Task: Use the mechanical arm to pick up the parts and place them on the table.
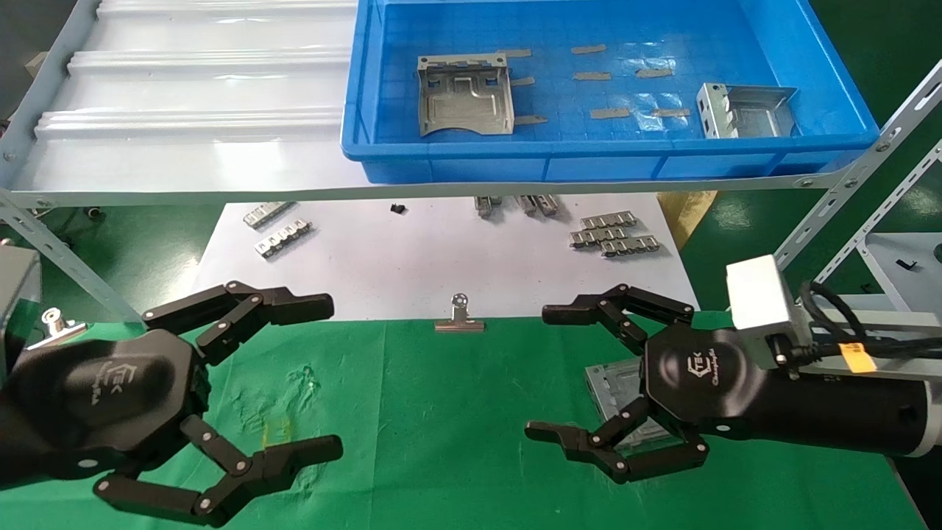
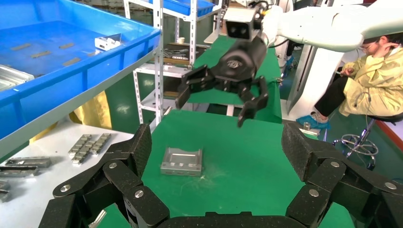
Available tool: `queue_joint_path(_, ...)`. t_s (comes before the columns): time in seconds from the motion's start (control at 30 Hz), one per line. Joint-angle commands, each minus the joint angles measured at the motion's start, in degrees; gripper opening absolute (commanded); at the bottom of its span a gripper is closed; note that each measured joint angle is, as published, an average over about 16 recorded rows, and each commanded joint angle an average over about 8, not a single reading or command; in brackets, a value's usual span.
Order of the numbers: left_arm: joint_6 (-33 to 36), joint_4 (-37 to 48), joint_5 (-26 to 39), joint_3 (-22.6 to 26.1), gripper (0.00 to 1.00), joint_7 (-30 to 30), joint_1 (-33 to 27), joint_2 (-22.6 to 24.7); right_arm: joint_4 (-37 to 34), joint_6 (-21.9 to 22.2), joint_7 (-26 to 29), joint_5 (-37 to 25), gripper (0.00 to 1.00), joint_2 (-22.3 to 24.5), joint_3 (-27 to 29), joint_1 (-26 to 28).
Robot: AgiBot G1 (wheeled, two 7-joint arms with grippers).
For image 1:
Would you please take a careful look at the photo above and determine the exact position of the grey slotted angle brace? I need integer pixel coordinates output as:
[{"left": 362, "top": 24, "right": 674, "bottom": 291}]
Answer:
[
  {"left": 773, "top": 180, "right": 847, "bottom": 269},
  {"left": 0, "top": 193, "right": 148, "bottom": 325},
  {"left": 813, "top": 138, "right": 942, "bottom": 284}
]

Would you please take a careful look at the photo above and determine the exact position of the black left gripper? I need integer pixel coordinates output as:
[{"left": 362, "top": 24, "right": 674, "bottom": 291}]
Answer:
[{"left": 9, "top": 280, "right": 344, "bottom": 528}]

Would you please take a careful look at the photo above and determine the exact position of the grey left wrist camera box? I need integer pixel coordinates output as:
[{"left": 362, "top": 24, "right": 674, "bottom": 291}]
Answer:
[{"left": 0, "top": 247, "right": 42, "bottom": 369}]

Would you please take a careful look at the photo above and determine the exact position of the brown cardboard piece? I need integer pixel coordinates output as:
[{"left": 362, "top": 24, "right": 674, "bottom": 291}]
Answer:
[{"left": 657, "top": 191, "right": 718, "bottom": 251}]

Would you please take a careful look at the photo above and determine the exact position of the white corrugated shelf panel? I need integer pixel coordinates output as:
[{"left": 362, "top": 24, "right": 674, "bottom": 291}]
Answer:
[{"left": 15, "top": 0, "right": 369, "bottom": 194}]

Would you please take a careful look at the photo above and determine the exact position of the small sheet metal bracket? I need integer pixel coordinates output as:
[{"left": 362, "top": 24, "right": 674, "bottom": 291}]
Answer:
[{"left": 696, "top": 83, "right": 798, "bottom": 140}]

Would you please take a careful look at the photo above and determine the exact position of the black camera cable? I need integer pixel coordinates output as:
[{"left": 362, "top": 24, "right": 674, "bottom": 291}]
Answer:
[{"left": 798, "top": 280, "right": 942, "bottom": 363}]

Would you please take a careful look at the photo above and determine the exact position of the silver binder clip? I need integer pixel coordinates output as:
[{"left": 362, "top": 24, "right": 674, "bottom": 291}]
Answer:
[
  {"left": 26, "top": 308, "right": 88, "bottom": 350},
  {"left": 434, "top": 293, "right": 486, "bottom": 333}
]

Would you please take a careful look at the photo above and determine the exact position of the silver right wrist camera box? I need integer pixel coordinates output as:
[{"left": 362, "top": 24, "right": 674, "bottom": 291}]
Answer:
[{"left": 726, "top": 255, "right": 942, "bottom": 380}]

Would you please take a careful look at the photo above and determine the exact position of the yellow cable tag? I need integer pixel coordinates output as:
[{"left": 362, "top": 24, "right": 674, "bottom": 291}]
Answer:
[{"left": 839, "top": 342, "right": 879, "bottom": 374}]

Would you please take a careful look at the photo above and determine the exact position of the wide sheet metal bracket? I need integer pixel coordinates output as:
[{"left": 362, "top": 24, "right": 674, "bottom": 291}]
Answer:
[{"left": 417, "top": 53, "right": 515, "bottom": 138}]

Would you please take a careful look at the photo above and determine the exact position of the blue plastic tray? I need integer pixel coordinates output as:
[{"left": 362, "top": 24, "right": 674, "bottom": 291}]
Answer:
[{"left": 341, "top": 0, "right": 880, "bottom": 184}]

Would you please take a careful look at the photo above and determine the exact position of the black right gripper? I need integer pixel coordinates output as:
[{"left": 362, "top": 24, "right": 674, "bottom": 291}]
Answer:
[{"left": 525, "top": 283, "right": 768, "bottom": 484}]

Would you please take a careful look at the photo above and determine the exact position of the green table cloth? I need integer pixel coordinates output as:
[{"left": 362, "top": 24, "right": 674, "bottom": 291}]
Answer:
[{"left": 0, "top": 311, "right": 927, "bottom": 530}]

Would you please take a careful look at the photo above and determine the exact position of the white paper sheet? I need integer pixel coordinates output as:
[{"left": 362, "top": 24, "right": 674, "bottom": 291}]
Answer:
[{"left": 193, "top": 193, "right": 700, "bottom": 322}]

